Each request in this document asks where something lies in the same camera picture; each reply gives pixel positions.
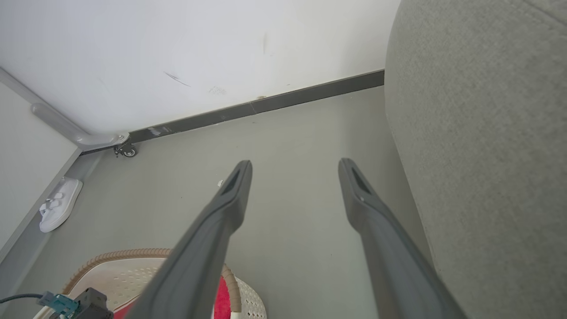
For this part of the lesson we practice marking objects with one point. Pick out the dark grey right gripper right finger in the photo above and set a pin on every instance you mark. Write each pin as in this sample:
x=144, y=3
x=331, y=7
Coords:
x=390, y=257

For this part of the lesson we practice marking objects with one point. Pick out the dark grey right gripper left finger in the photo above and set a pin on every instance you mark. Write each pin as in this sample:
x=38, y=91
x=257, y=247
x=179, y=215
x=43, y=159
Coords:
x=199, y=257

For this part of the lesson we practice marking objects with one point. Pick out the red and white jersey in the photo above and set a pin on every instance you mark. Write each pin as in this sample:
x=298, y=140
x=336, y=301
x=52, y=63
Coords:
x=222, y=301

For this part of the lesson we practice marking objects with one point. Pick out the cream perforated laundry basket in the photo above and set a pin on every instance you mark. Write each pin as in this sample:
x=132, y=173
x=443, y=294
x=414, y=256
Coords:
x=115, y=274

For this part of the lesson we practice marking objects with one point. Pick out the black caster wheel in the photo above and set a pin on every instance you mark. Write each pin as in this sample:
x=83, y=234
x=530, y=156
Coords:
x=128, y=152

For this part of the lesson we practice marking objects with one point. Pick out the grey fabric sofa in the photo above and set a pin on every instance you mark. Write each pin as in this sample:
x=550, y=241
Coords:
x=487, y=155

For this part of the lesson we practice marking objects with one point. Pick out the white slipper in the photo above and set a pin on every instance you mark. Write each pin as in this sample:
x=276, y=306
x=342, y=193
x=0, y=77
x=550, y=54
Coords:
x=62, y=208

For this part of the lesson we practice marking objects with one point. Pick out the dark baseboard strip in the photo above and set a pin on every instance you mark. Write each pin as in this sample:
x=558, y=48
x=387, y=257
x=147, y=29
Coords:
x=266, y=104

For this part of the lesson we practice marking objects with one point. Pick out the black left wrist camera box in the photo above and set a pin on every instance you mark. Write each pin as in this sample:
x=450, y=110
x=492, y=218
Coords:
x=93, y=301

